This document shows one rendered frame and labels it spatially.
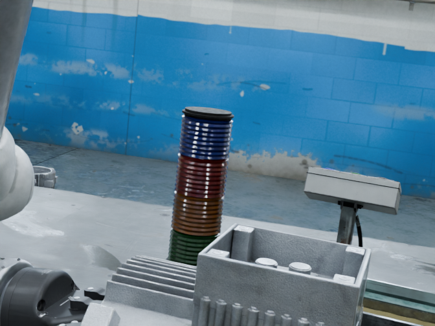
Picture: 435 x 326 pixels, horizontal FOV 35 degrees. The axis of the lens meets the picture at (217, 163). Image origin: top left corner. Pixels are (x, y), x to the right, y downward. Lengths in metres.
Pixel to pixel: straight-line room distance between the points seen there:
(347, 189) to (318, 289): 0.79
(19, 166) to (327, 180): 0.57
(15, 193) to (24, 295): 0.70
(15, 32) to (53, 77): 5.97
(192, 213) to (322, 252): 0.23
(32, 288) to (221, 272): 0.18
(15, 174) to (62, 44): 5.74
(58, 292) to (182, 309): 0.14
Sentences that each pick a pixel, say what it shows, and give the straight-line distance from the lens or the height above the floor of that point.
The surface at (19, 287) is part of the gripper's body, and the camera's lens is 0.63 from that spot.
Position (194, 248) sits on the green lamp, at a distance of 0.80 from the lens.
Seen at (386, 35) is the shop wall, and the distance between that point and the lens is 6.45.
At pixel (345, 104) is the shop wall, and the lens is 6.46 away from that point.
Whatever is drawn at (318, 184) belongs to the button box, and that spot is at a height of 1.05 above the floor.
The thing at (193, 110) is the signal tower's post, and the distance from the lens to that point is 0.77.
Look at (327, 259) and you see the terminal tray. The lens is 0.59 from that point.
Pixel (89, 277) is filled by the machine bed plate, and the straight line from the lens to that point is 1.41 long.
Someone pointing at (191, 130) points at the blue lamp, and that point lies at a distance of 0.77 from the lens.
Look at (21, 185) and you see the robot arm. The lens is 1.31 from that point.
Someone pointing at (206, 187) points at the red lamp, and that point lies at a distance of 0.78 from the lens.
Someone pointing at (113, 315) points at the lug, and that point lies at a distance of 0.55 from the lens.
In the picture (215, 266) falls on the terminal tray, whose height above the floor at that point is 1.14.
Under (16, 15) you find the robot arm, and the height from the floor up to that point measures 1.30.
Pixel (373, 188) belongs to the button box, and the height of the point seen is 1.06.
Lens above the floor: 1.31
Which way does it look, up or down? 11 degrees down
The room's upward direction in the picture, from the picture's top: 6 degrees clockwise
